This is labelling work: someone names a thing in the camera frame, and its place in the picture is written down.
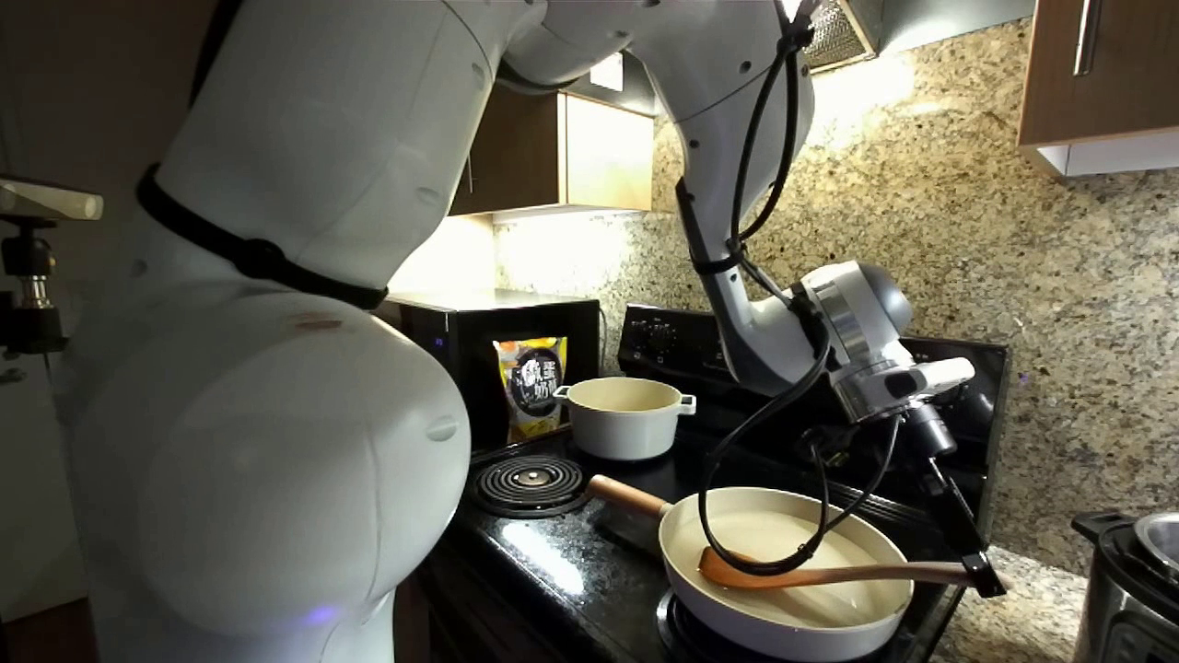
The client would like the left upper wooden cabinet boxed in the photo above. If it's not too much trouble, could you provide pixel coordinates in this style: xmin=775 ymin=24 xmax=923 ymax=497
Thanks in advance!
xmin=453 ymin=54 xmax=660 ymax=212

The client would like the right upper wooden cabinet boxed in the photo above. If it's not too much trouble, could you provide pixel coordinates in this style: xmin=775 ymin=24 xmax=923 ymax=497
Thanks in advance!
xmin=1022 ymin=0 xmax=1179 ymax=175

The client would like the black electric stove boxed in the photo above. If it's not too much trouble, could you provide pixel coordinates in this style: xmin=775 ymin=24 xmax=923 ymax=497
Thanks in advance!
xmin=405 ymin=307 xmax=953 ymax=663

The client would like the cream pot with handles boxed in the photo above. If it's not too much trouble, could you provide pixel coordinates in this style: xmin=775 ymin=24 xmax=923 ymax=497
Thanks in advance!
xmin=557 ymin=375 xmax=695 ymax=459

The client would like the wooden cabinet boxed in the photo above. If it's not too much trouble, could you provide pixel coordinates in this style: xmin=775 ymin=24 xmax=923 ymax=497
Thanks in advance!
xmin=1022 ymin=0 xmax=1179 ymax=175
xmin=453 ymin=54 xmax=660 ymax=212

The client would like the range hood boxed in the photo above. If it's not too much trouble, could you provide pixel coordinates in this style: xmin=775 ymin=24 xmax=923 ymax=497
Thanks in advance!
xmin=800 ymin=0 xmax=1031 ymax=76

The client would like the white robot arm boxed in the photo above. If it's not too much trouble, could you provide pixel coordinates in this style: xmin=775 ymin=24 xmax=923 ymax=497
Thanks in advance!
xmin=55 ymin=0 xmax=972 ymax=663

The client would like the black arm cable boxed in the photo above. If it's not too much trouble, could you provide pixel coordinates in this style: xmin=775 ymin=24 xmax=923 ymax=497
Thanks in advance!
xmin=694 ymin=0 xmax=914 ymax=577

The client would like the black microwave oven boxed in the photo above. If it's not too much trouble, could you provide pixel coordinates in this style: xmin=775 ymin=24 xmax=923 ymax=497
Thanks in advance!
xmin=391 ymin=298 xmax=602 ymax=448

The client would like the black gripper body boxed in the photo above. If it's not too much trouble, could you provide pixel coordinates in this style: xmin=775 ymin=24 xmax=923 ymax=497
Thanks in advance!
xmin=802 ymin=262 xmax=975 ymax=458

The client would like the wooden spatula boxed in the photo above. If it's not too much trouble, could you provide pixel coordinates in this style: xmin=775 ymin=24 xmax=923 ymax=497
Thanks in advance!
xmin=700 ymin=547 xmax=969 ymax=592

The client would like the snack bag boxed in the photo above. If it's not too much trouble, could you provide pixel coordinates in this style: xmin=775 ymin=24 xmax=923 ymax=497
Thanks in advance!
xmin=493 ymin=336 xmax=566 ymax=442

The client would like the cream frying pan wooden handle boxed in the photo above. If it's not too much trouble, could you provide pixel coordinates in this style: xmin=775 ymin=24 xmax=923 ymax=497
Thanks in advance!
xmin=590 ymin=476 xmax=914 ymax=663

